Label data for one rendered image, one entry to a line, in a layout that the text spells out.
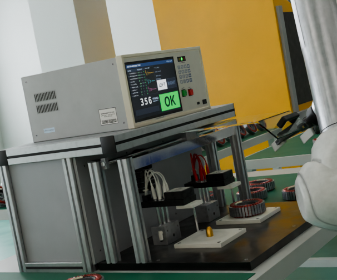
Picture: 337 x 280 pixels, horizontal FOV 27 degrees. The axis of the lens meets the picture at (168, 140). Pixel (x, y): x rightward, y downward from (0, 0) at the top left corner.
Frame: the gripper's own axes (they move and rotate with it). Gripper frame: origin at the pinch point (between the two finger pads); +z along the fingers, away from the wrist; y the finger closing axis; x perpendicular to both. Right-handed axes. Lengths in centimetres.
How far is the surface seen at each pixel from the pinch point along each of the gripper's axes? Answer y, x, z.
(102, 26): 139, 254, 274
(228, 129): -22.7, 9.3, -1.8
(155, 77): -53, 23, -20
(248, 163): 63, 32, 100
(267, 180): 9.4, -1.3, 30.6
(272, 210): -26.4, -22.1, -6.2
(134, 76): -63, 22, -25
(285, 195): -5.4, -14.9, 9.2
